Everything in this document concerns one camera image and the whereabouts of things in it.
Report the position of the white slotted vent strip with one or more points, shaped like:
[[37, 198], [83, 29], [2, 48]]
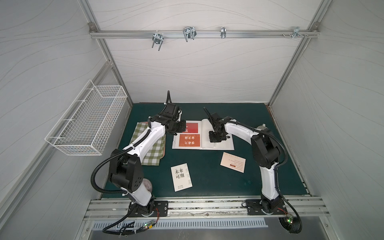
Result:
[[176, 224]]

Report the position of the metal bracket with screws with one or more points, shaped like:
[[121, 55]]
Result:
[[296, 34]]

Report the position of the white photo card black text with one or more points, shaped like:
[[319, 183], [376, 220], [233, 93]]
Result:
[[181, 177]]

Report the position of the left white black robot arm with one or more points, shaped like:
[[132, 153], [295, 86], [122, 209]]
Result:
[[126, 171]]

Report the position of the horizontal aluminium rail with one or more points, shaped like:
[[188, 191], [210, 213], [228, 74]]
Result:
[[201, 34]]

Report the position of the white photo album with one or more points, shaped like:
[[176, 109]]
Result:
[[204, 128]]

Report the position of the red photo card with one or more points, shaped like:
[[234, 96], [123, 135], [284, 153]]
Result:
[[192, 128]]

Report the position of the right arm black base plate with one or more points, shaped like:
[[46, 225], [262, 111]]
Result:
[[257, 207]]

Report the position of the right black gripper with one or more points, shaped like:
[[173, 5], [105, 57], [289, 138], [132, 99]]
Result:
[[217, 137]]

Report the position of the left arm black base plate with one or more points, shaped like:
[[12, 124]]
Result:
[[152, 209]]

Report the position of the orange photo card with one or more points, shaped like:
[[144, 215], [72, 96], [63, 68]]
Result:
[[190, 140]]

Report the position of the ribbed grey ceramic teapot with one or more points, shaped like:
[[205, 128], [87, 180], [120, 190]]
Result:
[[262, 128]]

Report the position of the green checkered photo album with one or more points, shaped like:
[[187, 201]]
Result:
[[152, 149]]

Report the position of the white wire basket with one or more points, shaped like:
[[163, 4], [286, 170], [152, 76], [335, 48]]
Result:
[[85, 127]]

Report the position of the pink ribbed cup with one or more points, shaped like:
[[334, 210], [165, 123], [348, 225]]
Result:
[[148, 185]]

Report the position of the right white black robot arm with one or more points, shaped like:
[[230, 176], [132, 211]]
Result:
[[266, 150]]

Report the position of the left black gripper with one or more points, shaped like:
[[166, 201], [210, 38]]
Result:
[[179, 126]]

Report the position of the pale pink photo card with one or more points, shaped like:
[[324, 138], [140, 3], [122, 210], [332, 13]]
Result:
[[233, 162]]

